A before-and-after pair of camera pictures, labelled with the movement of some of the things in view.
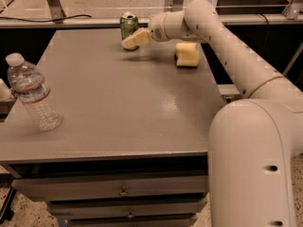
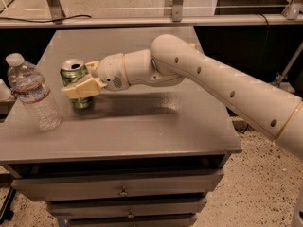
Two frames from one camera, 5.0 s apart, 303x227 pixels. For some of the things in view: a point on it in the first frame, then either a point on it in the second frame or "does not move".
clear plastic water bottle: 29,85 does not move
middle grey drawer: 122,207 does not move
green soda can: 129,22 → 72,71
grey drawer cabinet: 132,148 does not move
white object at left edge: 6,94 does not move
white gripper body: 156,27 → 111,70
